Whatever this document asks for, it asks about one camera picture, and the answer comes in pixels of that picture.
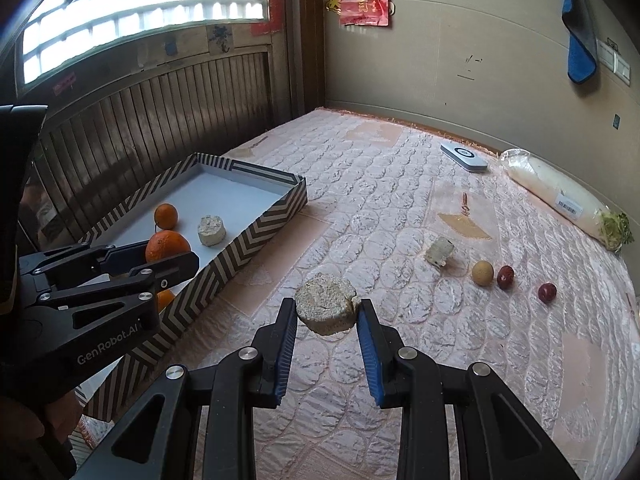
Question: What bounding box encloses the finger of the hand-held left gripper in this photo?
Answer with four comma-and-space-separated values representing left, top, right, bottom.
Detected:
34, 252, 201, 333
19, 241, 153, 290

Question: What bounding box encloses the wooden slatted wall panel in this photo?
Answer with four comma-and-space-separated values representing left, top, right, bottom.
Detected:
20, 45, 282, 257

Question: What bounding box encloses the window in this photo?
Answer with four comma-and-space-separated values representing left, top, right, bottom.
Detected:
20, 0, 269, 95

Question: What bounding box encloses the red paper strip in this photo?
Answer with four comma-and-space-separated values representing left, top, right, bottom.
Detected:
250, 0, 283, 37

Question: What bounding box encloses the pink quilted bedspread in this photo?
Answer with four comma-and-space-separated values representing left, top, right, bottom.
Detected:
75, 107, 639, 480

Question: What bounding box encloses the blue hanging towel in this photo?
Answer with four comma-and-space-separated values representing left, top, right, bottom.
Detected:
561, 0, 600, 84

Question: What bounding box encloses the white wall switch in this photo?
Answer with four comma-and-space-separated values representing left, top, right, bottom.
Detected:
602, 37, 634, 84

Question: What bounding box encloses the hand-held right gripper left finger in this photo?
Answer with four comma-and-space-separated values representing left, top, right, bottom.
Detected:
82, 298, 299, 480

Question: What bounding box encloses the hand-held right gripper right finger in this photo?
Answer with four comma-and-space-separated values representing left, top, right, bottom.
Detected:
356, 298, 581, 480

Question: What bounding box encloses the white radish in plastic bag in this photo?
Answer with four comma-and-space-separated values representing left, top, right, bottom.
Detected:
501, 149, 634, 253

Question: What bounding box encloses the flower decal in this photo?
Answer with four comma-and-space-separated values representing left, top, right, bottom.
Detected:
207, 22, 234, 56

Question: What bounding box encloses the sugarcane piece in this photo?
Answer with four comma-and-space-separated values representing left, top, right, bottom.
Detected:
197, 215, 227, 247
425, 238, 455, 267
295, 272, 360, 337

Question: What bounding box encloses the brown longan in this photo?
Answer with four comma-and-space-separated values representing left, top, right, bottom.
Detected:
472, 260, 495, 287

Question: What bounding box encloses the striped cardboard box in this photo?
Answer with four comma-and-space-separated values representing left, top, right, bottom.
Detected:
70, 152, 309, 423

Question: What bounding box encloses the white and blue flat device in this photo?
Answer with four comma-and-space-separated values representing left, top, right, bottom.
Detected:
440, 142, 488, 174

